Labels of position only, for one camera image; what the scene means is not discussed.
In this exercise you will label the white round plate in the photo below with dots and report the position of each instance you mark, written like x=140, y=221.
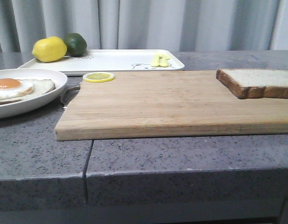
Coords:
x=16, y=108

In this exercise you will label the white rectangular tray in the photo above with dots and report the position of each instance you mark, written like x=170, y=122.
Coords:
x=107, y=60

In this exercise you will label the wooden cutting board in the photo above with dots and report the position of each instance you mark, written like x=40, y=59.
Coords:
x=166, y=103

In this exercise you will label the yellow-green plastic fork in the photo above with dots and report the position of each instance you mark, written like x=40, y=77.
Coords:
x=156, y=60

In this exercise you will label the lemon slice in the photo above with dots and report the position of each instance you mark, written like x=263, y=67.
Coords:
x=98, y=77

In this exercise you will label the grey curtain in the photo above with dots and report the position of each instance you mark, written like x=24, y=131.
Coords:
x=175, y=25

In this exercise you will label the green lime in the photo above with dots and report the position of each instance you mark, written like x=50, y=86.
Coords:
x=76, y=44

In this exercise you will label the yellow lemon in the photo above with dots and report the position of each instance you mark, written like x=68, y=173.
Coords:
x=49, y=49

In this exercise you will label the fried egg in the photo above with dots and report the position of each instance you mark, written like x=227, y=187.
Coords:
x=11, y=88

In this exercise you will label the metal cutting board handle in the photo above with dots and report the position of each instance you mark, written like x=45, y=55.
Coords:
x=69, y=94

